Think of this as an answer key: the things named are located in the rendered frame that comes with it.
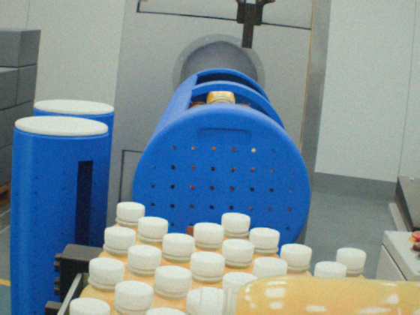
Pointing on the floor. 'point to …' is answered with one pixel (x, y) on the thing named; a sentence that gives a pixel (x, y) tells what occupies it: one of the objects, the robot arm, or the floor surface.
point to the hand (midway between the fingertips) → (248, 25)
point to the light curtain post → (314, 92)
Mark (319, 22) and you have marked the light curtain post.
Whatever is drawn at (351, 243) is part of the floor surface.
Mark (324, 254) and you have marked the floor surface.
